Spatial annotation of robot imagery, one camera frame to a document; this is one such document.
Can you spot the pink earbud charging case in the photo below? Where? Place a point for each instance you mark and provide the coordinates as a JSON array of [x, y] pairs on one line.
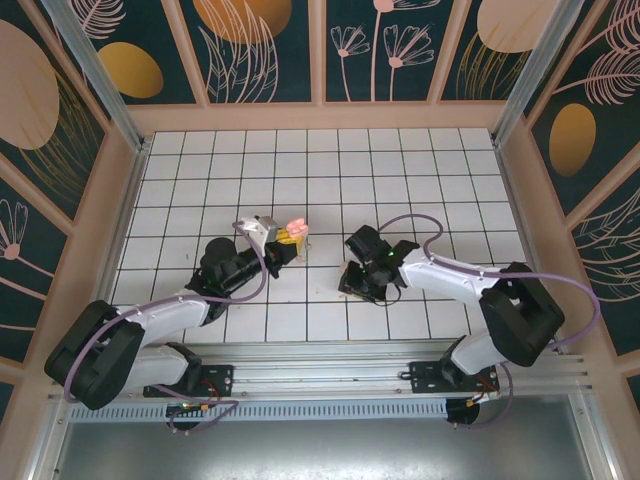
[[298, 226]]

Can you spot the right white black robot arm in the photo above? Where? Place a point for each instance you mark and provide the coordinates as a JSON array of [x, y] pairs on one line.
[[440, 275]]

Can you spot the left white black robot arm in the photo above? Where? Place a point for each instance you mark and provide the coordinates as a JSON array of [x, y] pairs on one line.
[[165, 315]]

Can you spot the grey metal sheet plate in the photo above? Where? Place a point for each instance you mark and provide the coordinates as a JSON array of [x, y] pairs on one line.
[[320, 450]]

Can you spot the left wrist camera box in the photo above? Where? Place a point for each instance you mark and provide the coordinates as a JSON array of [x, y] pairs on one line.
[[265, 229]]

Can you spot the aluminium base extrusion rail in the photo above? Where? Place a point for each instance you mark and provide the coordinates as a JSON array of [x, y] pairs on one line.
[[320, 370]]

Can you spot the aluminium table edge rail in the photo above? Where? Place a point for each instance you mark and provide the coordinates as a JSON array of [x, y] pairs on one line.
[[527, 240], [124, 220]]

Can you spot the aluminium corner post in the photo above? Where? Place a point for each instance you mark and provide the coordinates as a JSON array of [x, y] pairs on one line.
[[522, 80], [102, 75]]

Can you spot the aluminium frame beam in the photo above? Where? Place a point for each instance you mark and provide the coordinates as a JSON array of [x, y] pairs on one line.
[[597, 440], [47, 445]]

